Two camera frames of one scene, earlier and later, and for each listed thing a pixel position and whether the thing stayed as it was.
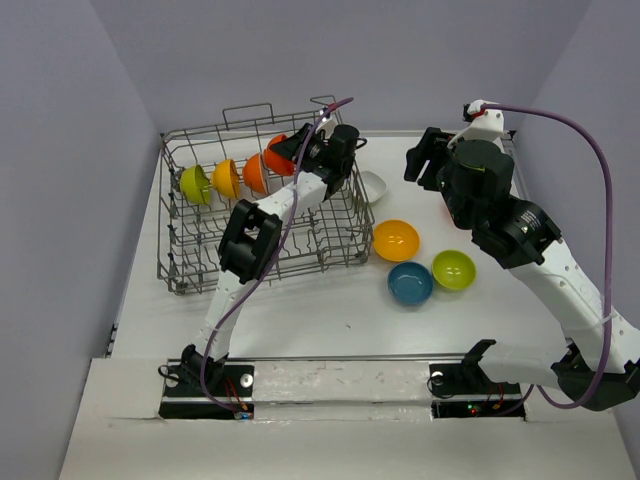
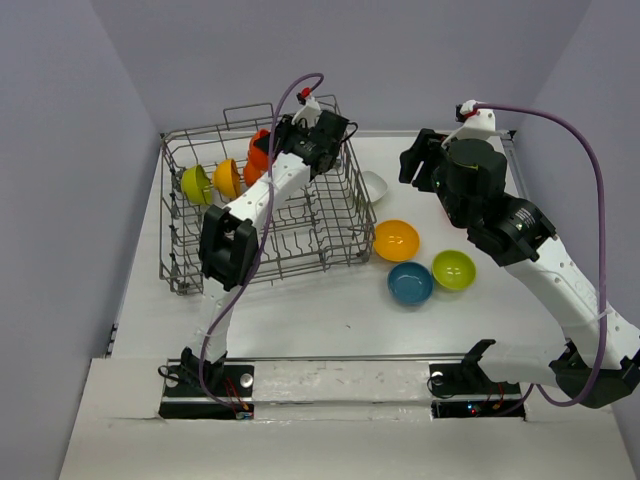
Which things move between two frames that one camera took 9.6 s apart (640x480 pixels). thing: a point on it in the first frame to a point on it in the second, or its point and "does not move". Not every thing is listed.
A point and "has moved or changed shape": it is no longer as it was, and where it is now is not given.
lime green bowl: [195, 185] does not move
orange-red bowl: [277, 162] has moved or changed shape
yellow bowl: [225, 178] does not move
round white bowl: [254, 174] does not move
